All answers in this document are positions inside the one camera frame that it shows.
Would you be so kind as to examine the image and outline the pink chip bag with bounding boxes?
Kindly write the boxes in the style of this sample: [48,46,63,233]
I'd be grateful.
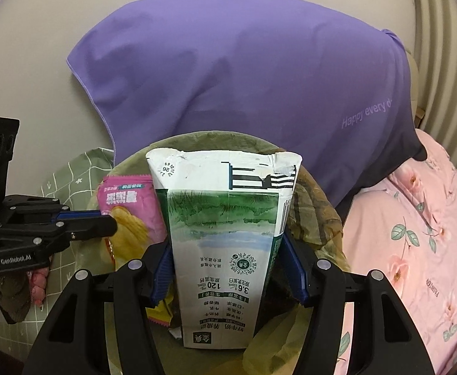
[97,174,167,269]

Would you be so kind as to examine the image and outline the yellow snack wrapper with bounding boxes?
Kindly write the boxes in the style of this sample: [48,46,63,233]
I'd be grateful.
[146,283,175,328]

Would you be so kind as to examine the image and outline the green white milk carton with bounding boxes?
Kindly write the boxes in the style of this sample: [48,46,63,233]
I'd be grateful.
[146,148,302,350]

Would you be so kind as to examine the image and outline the green grid pillow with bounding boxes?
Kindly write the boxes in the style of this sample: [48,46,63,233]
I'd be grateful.
[0,147,113,362]

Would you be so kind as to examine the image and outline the operator left hand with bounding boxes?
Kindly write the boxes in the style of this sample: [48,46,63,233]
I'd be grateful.
[0,272,31,324]

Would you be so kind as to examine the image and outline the pink floral bedsheet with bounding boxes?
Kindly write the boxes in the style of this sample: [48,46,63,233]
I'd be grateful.
[343,130,457,374]

